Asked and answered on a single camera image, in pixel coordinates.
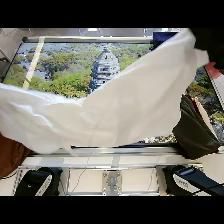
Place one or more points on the brown garment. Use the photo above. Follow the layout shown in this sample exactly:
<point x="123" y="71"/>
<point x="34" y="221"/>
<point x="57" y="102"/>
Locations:
<point x="11" y="156"/>

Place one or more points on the dark green garment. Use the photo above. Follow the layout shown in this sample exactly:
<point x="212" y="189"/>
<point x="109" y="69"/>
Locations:
<point x="195" y="136"/>

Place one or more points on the red garment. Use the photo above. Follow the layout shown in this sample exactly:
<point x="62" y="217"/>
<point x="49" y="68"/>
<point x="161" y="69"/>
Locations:
<point x="212" y="70"/>

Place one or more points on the white shirt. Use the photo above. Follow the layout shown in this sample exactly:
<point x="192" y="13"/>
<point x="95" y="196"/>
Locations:
<point x="133" y="100"/>

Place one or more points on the silver frame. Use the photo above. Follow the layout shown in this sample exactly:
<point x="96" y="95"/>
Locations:
<point x="111" y="159"/>

